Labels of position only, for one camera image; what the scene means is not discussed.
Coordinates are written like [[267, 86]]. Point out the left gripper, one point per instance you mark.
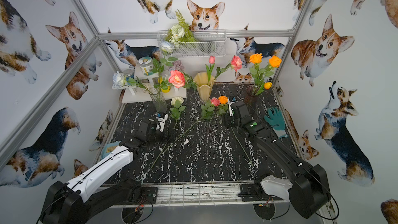
[[166, 130]]

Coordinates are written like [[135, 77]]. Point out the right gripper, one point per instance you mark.
[[232, 119]]

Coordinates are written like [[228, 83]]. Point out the orange tulip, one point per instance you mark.
[[267, 85]]

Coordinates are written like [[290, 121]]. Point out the pink rose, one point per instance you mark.
[[236, 64], [208, 109], [182, 80]]

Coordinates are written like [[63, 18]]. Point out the pink tulip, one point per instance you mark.
[[210, 67]]

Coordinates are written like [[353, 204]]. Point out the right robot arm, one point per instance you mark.
[[306, 188]]

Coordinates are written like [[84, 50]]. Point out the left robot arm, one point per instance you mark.
[[79, 199]]

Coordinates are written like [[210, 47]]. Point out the dark red glass vase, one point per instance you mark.
[[250, 97]]

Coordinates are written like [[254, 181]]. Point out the teal rubber glove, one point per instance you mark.
[[275, 119]]

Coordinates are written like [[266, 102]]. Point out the clear ribbed glass vase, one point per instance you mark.
[[158, 101]]

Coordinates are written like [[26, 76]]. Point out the white tiered shelf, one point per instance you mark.
[[137, 94]]

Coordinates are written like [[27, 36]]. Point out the small glass jar under shelf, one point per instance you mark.
[[145, 85]]

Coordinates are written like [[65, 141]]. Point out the yellow fluted vase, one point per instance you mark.
[[204, 85]]

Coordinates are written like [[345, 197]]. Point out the yellow bottle under shelf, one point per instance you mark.
[[165, 86]]

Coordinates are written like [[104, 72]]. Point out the blue label tin can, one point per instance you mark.
[[129, 73]]

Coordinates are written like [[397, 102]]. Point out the clear jar green lid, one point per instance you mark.
[[146, 65]]

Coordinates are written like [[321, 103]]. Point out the small purple flower pot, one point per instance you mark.
[[177, 66]]

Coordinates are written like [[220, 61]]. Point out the green fern white flower bouquet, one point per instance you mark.
[[180, 33]]

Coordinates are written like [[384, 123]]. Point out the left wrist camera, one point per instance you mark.
[[161, 117]]

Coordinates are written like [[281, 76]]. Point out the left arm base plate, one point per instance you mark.
[[148, 194]]

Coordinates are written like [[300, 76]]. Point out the white wire wall basket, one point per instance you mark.
[[208, 43]]

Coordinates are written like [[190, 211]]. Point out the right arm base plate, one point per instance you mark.
[[252, 192]]

